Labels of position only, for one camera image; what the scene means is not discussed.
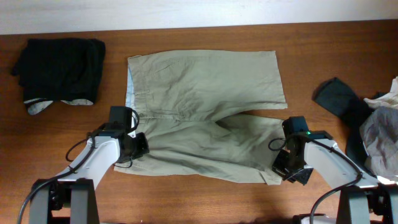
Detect khaki cargo shorts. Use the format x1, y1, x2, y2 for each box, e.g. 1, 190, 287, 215
117, 50, 288, 185

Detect dark teal garment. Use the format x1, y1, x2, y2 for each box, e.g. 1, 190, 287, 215
312, 77, 376, 176

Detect grey brown garment pile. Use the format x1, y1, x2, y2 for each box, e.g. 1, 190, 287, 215
359, 105, 398, 182

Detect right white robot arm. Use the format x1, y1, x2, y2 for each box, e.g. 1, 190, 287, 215
268, 131, 397, 223

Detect grey cloth under black garment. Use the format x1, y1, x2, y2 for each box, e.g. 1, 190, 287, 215
24, 98, 94, 115

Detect folded black garment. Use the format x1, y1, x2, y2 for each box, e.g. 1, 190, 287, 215
12, 38, 106, 104

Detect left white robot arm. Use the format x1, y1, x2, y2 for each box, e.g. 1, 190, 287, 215
24, 131, 149, 223

